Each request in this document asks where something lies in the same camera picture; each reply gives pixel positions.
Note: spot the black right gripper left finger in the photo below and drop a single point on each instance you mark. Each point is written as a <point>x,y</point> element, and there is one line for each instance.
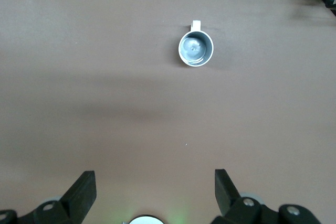
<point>76,200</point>

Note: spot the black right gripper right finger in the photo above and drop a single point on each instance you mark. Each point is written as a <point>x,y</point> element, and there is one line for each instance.
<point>228,200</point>

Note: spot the brown table cover sheet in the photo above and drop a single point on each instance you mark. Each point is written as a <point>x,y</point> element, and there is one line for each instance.
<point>105,77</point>

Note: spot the grey white mug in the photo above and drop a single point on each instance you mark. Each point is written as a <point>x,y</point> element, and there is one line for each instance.
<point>195,48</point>

